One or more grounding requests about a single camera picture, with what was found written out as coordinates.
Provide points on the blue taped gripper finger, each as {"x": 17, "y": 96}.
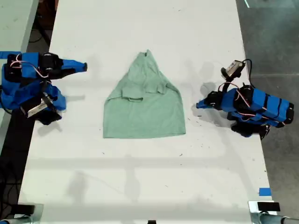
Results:
{"x": 67, "y": 71}
{"x": 74, "y": 64}
{"x": 204, "y": 106}
{"x": 204, "y": 101}

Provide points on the pale green T-shirt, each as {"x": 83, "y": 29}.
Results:
{"x": 142, "y": 112}

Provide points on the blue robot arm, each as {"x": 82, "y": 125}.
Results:
{"x": 268, "y": 105}
{"x": 25, "y": 86}

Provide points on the long blue tape strip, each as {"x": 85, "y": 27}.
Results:
{"x": 3, "y": 55}

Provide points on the pale side table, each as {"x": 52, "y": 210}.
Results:
{"x": 11, "y": 28}

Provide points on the short blue tape piece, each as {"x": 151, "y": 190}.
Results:
{"x": 265, "y": 191}

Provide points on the metal table clamp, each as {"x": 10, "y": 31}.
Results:
{"x": 38, "y": 213}
{"x": 253, "y": 214}

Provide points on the tiny black block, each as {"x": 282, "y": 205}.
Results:
{"x": 151, "y": 222}

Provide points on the black camera stalk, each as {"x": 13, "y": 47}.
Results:
{"x": 54, "y": 112}
{"x": 225, "y": 85}

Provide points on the black camera box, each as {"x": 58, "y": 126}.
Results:
{"x": 37, "y": 107}
{"x": 234, "y": 67}

